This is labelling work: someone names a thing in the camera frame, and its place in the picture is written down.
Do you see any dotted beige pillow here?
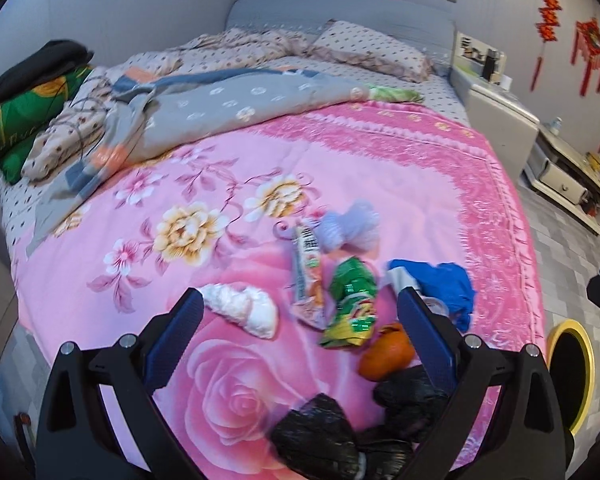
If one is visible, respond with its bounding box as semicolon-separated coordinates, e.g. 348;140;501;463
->
307;20;434;84

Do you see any red hanging character decoration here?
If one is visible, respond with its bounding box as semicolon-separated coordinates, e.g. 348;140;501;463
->
531;0;564;93

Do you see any beige floral duvet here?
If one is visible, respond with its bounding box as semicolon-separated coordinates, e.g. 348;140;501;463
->
21;26;333;182

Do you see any small black plastic bag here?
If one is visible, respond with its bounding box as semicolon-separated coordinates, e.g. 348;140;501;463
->
355;364;454;480

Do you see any grey floral quilt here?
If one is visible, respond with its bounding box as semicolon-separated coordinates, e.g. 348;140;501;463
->
26;64;425;257

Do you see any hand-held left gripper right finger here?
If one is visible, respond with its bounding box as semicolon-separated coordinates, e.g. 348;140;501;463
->
396;284;577;480

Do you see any grey bed headboard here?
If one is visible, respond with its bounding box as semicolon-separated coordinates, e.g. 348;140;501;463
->
224;0;456;69

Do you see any orange mandarin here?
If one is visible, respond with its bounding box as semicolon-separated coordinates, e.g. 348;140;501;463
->
358;323;417;380

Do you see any black folded cloth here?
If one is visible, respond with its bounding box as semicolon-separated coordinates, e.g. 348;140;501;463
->
0;38;95;102

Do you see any yellow rimmed trash bin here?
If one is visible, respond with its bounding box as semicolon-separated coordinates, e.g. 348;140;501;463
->
544;318;597;436

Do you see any black bottle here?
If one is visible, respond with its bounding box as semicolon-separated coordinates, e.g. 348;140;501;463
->
482;48;499;82

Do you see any pink floral blanket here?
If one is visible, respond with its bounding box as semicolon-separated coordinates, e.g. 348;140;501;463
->
14;99;548;480

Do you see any picture box on nightstand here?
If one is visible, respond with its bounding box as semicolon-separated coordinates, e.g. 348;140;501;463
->
454;31;507;82

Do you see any light purple knotted cloth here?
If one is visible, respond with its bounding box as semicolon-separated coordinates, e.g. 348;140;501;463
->
317;198;382;254

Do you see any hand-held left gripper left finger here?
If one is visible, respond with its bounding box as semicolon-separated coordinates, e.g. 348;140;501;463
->
34;287;206;480

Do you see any long snack wrapper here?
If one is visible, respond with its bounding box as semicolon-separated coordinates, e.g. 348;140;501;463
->
288;219;327;331

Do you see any green floral pillow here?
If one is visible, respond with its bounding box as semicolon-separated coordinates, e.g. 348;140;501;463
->
0;64;95;186

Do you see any red diamond hanging decoration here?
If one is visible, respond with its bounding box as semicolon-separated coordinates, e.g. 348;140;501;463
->
572;16;600;99

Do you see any thin black cable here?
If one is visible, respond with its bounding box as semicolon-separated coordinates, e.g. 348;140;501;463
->
54;66;133;162

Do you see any green snack packet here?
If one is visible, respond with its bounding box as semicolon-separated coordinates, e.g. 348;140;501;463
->
318;255;380;350

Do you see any blue cloth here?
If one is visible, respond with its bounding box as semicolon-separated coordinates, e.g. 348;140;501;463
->
389;258;476;332

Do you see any white low cabinet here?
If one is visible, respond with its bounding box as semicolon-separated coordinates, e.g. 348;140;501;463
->
524;121;600;237

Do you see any white nightstand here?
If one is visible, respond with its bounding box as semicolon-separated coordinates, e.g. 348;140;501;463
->
449;66;541;187

